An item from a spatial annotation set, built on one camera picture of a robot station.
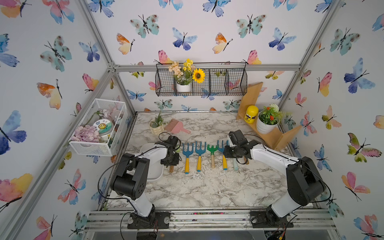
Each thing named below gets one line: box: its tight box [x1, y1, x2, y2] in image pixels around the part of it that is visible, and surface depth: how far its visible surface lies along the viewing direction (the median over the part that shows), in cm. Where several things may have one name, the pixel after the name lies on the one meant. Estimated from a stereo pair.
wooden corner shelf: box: [236, 82, 302, 151], surface depth 101 cm
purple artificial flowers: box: [71, 124, 101, 143], surface depth 61 cm
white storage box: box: [134, 142, 168, 181], surface depth 64 cm
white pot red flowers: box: [256, 103, 283, 135], surface depth 91 cm
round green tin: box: [93, 119, 114, 135], surface depth 67 cm
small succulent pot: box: [149, 114, 165, 136], surface depth 106 cm
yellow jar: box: [244, 105, 259, 124], surface depth 101 cm
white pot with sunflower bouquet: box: [168, 58, 206, 93], surface depth 86 cm
